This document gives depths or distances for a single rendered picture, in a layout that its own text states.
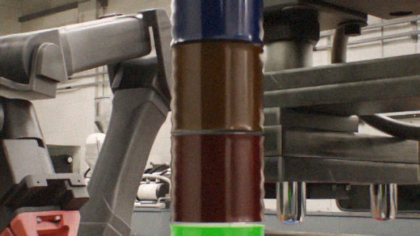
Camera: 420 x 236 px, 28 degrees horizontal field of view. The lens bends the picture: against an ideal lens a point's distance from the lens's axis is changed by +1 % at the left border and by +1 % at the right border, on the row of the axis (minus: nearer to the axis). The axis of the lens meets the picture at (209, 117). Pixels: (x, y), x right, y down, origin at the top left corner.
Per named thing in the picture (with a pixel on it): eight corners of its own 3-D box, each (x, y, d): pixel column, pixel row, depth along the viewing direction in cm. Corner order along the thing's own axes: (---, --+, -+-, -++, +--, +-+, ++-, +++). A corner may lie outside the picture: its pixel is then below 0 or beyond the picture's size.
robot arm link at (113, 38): (27, 32, 83) (180, 3, 110) (-39, 40, 88) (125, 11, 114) (49, 151, 85) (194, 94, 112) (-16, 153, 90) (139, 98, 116)
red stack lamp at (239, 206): (213, 219, 36) (213, 141, 36) (284, 221, 33) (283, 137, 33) (149, 221, 33) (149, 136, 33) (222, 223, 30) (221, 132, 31)
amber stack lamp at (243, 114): (213, 137, 36) (213, 61, 36) (283, 133, 33) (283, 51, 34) (149, 132, 33) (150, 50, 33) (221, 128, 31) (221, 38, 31)
